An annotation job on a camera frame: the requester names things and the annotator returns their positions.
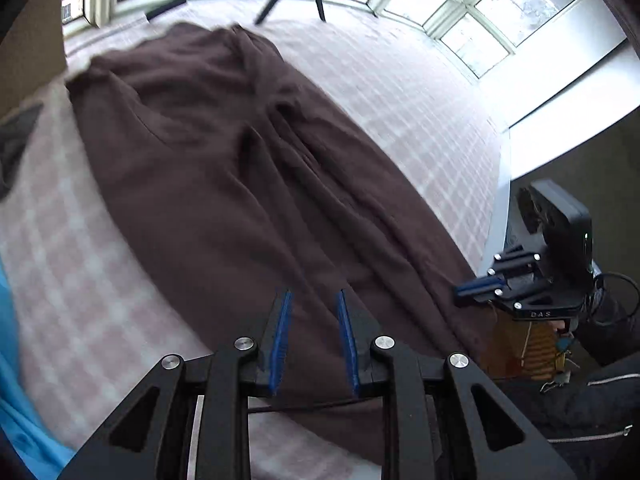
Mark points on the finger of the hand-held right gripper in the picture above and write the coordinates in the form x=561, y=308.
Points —
x=480, y=291
x=517, y=261

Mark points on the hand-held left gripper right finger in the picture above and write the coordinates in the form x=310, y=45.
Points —
x=347, y=340

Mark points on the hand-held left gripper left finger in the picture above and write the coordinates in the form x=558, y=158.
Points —
x=280, y=340

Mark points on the brown fleece garment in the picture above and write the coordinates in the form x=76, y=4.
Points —
x=225, y=185

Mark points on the orange ribbed object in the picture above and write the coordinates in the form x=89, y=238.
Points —
x=535, y=355

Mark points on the black zipped jacket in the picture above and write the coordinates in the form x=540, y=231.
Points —
x=575, y=410

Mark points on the pink plaid blanket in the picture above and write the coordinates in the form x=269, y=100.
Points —
x=75, y=260

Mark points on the blue garment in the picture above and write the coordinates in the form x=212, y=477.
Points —
x=25, y=400

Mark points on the dark grey garment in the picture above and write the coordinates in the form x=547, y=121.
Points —
x=15, y=145

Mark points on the wooden board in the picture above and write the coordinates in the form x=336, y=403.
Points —
x=30, y=35

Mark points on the white window frame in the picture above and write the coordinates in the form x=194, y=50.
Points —
x=455, y=5

